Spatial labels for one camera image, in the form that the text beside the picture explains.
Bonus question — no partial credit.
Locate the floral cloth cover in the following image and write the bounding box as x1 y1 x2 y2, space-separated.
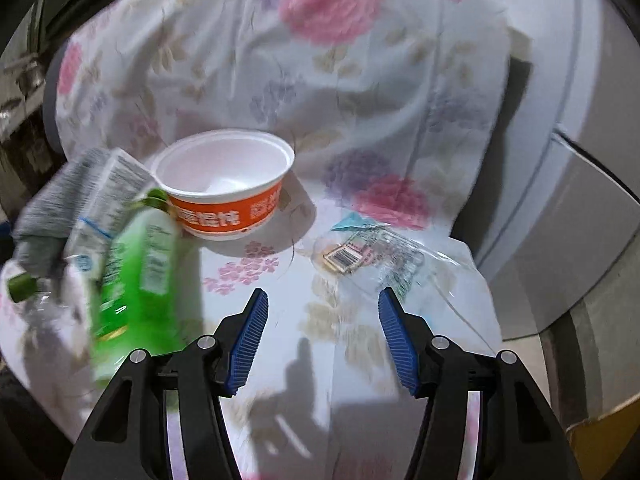
0 0 511 480

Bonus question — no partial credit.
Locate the silver scouring pad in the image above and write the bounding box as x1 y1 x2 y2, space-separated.
13 148 112 278

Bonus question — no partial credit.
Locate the grey refrigerator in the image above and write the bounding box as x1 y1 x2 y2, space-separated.
454 0 639 339

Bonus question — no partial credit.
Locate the white milk carton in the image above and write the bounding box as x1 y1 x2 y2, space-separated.
63 148 151 282

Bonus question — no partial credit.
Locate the green tea plastic bottle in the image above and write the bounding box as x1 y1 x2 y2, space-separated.
6 187 182 386

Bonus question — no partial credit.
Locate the orange white noodle bowl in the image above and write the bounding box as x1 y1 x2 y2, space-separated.
151 129 295 240

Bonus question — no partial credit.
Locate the small clear wrapper with barcode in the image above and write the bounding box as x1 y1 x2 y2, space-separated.
312 212 474 299

